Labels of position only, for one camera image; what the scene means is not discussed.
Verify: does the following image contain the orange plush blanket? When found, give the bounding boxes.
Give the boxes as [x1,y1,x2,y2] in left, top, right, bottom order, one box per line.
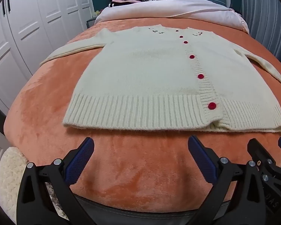
[4,17,281,212]

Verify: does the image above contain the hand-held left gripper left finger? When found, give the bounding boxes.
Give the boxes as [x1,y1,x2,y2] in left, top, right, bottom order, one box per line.
[16,137,95,225]

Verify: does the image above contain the white wardrobe doors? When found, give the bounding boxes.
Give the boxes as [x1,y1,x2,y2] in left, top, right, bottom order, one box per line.
[0,0,94,116]

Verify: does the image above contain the white duvet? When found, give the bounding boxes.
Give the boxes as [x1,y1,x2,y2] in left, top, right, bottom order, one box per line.
[94,0,250,34]

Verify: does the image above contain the cream knit cardigan red buttons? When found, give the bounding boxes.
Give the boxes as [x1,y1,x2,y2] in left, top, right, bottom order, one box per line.
[39,25,281,133]

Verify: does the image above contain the dark nightstand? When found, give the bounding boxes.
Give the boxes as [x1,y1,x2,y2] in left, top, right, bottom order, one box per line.
[85,17,96,29]

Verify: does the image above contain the blue grey curtain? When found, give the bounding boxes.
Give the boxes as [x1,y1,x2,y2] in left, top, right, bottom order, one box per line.
[241,0,281,73]

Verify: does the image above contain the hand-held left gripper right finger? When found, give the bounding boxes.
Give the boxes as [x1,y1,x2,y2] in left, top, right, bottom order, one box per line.
[188,135,270,225]

